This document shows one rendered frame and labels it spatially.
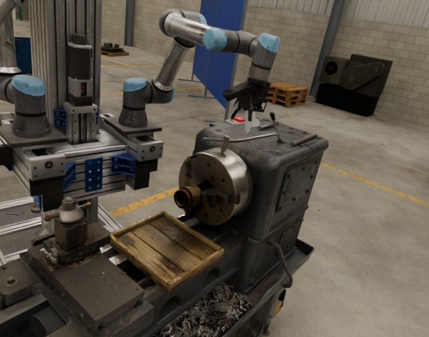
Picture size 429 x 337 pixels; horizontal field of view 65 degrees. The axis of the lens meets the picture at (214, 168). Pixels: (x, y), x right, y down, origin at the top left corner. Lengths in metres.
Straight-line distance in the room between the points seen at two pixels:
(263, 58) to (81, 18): 0.91
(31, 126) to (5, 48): 0.32
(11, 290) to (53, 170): 0.53
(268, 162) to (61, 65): 1.05
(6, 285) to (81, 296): 0.26
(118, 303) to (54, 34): 1.21
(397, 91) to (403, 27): 1.71
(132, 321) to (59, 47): 1.23
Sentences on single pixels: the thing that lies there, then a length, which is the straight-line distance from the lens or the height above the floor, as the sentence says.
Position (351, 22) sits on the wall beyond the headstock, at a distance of 11.55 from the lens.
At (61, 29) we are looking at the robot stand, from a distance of 1.75.
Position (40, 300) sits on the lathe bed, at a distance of 1.22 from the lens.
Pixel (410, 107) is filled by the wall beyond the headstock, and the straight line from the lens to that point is 11.09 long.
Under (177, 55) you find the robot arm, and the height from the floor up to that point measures 1.55.
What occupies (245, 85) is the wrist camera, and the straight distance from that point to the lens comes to 1.26.
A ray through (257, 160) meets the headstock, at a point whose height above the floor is 1.22.
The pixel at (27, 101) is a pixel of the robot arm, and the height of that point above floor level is 1.31.
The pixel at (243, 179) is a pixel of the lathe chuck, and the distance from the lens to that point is 1.34.
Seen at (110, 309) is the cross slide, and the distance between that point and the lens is 1.02.
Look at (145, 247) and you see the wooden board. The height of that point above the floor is 0.88.
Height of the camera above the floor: 1.72
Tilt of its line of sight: 24 degrees down
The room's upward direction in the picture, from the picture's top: 10 degrees clockwise
